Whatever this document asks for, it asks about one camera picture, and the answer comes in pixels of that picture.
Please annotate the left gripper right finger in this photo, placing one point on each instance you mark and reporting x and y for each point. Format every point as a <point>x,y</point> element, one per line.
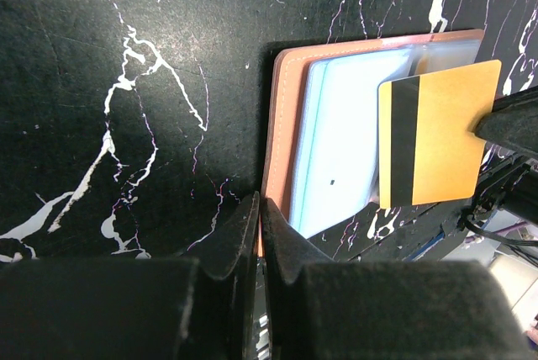
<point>322,309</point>

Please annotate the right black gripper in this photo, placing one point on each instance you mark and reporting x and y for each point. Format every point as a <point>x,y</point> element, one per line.
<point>512,184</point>

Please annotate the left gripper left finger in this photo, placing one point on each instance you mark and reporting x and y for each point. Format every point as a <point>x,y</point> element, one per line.
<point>195,306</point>

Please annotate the gold magnetic stripe card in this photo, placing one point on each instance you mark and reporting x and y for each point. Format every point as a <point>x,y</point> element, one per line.
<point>428,152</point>

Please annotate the pink leather card holder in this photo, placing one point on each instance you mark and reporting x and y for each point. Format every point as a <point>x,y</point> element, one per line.
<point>321,163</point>

